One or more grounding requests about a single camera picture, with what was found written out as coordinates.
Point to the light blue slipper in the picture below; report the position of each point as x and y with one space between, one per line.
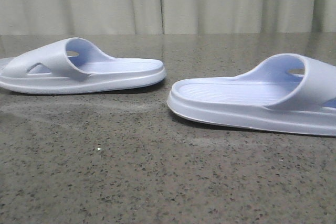
76 65
284 93

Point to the beige pleated curtain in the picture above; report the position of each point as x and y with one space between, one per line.
52 17

